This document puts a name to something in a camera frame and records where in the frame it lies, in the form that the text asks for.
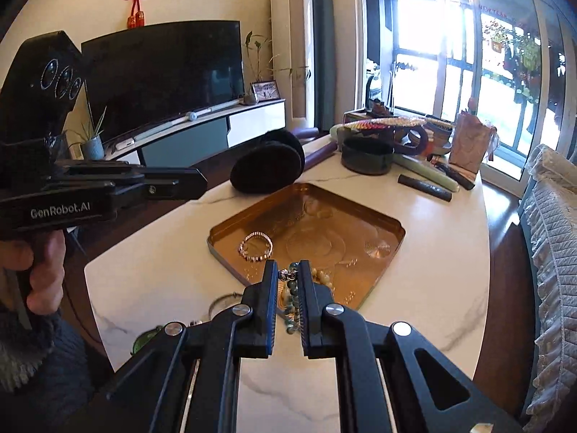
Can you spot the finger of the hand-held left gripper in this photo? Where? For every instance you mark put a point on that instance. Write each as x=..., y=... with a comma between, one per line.
x=176, y=172
x=171, y=189

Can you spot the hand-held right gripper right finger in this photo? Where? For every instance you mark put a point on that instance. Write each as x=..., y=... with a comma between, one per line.
x=303, y=311

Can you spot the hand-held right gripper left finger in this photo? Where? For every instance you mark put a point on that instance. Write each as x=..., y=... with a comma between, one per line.
x=271, y=311

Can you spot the gold metal tray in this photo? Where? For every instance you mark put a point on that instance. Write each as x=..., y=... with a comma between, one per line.
x=324, y=216

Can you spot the green black wristwatch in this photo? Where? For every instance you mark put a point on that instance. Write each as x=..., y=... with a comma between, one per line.
x=143, y=342

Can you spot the person's left forearm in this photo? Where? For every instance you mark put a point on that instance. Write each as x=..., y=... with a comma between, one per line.
x=54, y=370

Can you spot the person's left hand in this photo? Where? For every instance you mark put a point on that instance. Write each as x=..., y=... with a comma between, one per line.
x=47, y=270

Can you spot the white grey TV cabinet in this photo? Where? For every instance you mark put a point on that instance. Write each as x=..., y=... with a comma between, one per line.
x=180, y=144

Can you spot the silver bangle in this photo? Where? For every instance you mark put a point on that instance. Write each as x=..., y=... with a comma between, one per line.
x=221, y=298

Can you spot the small potted plant blue pot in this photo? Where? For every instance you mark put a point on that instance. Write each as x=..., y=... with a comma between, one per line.
x=92, y=146

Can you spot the white rod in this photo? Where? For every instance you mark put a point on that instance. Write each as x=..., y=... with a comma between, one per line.
x=212, y=109

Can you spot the black television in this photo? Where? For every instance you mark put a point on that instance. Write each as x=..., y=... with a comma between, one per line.
x=157, y=76

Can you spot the bamboo plant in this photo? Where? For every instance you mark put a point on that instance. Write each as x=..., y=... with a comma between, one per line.
x=258, y=54

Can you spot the purple roll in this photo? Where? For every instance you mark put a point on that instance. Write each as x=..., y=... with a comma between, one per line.
x=320, y=158

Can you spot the dark round box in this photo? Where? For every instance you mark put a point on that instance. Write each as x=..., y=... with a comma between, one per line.
x=367, y=158

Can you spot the black remote control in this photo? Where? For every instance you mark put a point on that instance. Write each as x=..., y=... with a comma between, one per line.
x=423, y=187

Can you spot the white standing air conditioner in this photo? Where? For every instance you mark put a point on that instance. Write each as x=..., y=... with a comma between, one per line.
x=293, y=31

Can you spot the pale green long stick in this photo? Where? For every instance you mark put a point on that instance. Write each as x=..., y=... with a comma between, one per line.
x=428, y=173

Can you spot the grey green curtain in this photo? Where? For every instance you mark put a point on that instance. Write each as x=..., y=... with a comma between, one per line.
x=321, y=45

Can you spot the brown box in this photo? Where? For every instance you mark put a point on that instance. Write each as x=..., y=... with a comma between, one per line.
x=365, y=110

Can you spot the colourful folded fan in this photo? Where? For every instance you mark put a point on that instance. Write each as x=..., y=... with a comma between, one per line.
x=383, y=124

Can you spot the dark brown stick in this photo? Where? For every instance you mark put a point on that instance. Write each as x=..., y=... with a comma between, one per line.
x=453, y=173

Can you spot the purple wooden holder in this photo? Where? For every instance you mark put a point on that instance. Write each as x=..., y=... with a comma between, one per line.
x=421, y=137

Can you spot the brown bowl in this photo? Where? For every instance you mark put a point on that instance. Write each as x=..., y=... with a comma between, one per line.
x=439, y=137

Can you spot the pink gift bag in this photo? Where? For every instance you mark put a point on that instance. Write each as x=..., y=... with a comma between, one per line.
x=471, y=144

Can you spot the sofa with lace cover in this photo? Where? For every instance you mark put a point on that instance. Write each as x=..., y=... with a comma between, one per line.
x=550, y=243

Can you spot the sliding glass door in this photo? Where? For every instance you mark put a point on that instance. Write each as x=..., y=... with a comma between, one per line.
x=455, y=31

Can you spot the hanging potted plant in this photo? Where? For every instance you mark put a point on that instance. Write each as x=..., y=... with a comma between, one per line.
x=498, y=36
x=528, y=54

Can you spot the small picture frame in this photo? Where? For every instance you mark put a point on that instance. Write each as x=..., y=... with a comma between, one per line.
x=266, y=91

